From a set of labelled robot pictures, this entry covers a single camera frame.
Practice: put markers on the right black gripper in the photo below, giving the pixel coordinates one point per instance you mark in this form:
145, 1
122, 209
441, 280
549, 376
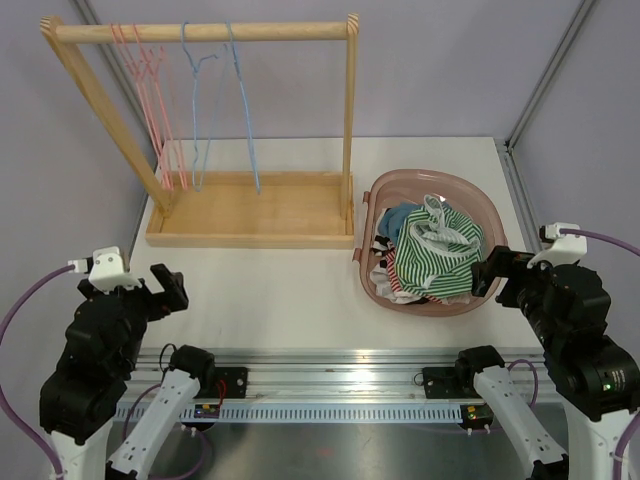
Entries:
505, 262

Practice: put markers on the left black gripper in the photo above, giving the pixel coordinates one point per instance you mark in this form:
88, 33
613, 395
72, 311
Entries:
172, 284

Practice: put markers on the green white striped tank top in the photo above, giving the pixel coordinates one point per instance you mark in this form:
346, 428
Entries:
437, 245

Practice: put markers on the red white striped tank top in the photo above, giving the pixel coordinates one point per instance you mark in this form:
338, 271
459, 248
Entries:
400, 293

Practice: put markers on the blue tank top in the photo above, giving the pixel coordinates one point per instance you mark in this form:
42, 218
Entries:
391, 221

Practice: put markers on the black white striped tank top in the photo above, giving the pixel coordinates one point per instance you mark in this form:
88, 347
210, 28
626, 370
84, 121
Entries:
383, 249

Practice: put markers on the blue hanger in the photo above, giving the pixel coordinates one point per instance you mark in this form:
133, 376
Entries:
246, 109
200, 157

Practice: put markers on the pink hanger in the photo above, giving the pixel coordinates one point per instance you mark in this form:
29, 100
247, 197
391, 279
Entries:
163, 102
145, 69
136, 68

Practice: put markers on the mauve tank top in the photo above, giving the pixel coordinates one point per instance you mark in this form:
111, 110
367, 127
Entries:
457, 300

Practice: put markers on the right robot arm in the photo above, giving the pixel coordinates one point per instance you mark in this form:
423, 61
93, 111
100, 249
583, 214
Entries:
566, 307

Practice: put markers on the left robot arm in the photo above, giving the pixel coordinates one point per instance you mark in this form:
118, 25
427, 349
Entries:
78, 401

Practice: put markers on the pink plastic basin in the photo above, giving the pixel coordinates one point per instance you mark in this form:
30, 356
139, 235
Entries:
410, 186

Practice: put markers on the wooden clothes rack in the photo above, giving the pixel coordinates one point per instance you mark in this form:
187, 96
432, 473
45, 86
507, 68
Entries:
306, 198

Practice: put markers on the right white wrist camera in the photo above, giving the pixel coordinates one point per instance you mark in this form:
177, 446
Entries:
562, 248

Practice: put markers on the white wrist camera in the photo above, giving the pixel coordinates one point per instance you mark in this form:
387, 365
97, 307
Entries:
562, 248
107, 269

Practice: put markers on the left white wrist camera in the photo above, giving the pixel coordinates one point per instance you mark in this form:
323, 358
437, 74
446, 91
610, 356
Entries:
107, 269

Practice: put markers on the aluminium mounting rail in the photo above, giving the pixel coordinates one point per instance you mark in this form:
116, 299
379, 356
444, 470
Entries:
335, 376

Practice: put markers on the white slotted cable duct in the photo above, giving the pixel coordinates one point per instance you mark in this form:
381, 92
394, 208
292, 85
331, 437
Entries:
327, 413

